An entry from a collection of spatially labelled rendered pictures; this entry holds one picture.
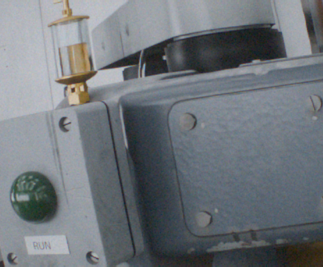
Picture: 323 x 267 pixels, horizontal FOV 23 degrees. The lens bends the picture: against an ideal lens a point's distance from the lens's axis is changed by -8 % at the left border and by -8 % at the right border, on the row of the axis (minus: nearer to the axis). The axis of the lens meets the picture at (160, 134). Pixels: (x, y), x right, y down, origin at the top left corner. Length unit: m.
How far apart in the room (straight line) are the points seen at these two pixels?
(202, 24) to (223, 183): 0.15
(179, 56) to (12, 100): 6.42
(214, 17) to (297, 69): 0.15
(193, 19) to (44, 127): 0.17
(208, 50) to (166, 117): 0.12
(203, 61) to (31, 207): 0.19
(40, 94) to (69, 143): 6.38
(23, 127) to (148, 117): 0.07
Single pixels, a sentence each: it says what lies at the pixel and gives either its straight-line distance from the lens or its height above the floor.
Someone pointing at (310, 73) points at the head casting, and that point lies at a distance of 0.44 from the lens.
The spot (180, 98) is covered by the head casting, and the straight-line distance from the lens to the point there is 0.46.
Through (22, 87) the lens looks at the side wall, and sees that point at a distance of 6.92.
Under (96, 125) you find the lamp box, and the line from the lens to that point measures 0.45.
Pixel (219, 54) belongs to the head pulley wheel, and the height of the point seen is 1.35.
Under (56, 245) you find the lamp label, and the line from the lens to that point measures 0.46.
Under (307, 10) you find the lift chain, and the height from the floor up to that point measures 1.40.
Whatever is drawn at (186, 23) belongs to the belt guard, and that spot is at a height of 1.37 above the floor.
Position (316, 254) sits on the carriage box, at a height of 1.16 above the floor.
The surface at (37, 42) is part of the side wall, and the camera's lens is 6.81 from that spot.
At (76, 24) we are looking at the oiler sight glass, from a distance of 0.52.
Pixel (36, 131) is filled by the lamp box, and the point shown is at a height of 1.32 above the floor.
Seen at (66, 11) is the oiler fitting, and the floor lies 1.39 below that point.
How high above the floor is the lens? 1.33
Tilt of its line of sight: 3 degrees down
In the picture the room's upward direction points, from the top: 10 degrees counter-clockwise
